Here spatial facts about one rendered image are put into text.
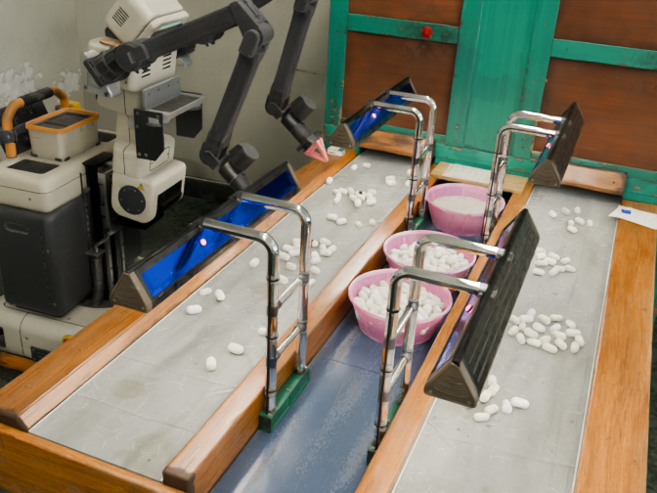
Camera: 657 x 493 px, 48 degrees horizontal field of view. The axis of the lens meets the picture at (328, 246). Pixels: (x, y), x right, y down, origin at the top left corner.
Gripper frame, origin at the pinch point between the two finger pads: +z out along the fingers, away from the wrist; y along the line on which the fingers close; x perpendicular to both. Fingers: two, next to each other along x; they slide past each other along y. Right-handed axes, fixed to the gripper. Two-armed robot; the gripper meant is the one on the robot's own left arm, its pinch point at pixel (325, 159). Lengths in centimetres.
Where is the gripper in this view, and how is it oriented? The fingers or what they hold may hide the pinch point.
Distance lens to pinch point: 253.0
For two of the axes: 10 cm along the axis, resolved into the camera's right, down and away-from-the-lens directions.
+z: 6.7, 7.4, 0.6
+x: -6.4, 5.3, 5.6
